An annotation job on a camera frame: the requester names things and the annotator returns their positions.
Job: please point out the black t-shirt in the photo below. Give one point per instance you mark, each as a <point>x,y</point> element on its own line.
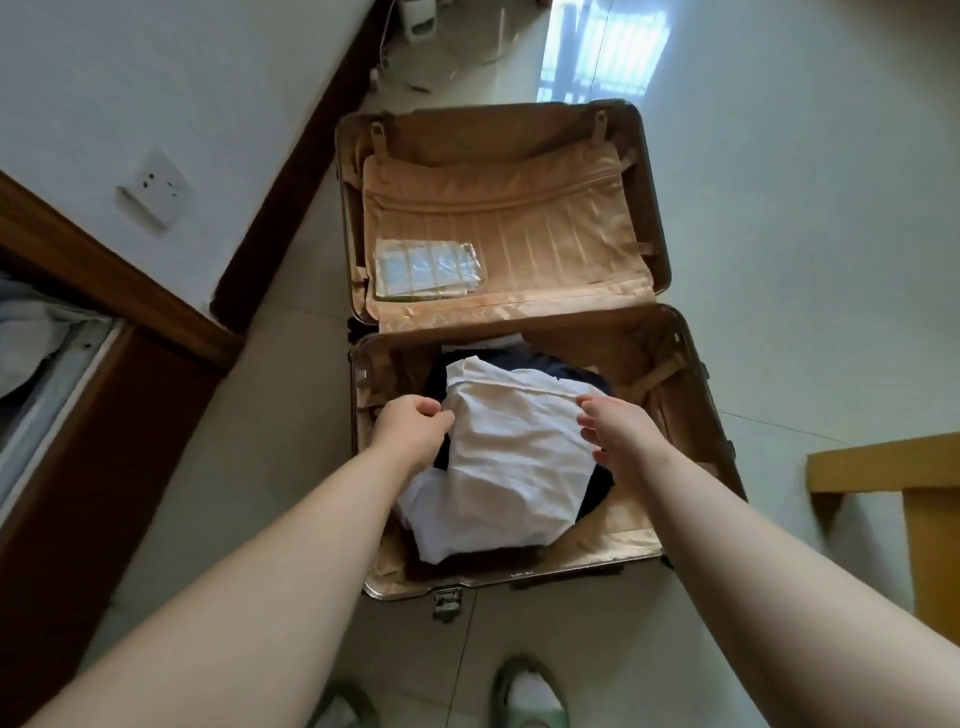
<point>559,367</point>

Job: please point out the person's right hand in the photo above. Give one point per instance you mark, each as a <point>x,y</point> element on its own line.
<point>619,427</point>

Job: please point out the clear plastic packet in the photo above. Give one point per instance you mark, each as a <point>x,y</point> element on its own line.
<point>424,270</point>

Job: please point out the gold hard-shell suitcase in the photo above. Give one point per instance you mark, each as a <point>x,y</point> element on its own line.
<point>525,217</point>

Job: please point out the white polo shirt black trim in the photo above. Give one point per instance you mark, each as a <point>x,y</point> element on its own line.
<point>487,510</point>

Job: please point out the person's right forearm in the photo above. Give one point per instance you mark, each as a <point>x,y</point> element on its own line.
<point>787,600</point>

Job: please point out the person's left hand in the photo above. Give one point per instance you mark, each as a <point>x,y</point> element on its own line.
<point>412,431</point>

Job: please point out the yellow wooden furniture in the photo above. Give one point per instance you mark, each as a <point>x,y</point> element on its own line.
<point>930,540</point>

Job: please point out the white sock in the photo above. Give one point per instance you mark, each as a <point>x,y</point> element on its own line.
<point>532,694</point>

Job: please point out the white wall socket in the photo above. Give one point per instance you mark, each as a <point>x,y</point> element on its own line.
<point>154,189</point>

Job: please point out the person's left forearm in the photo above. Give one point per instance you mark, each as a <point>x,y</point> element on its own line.
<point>247,615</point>

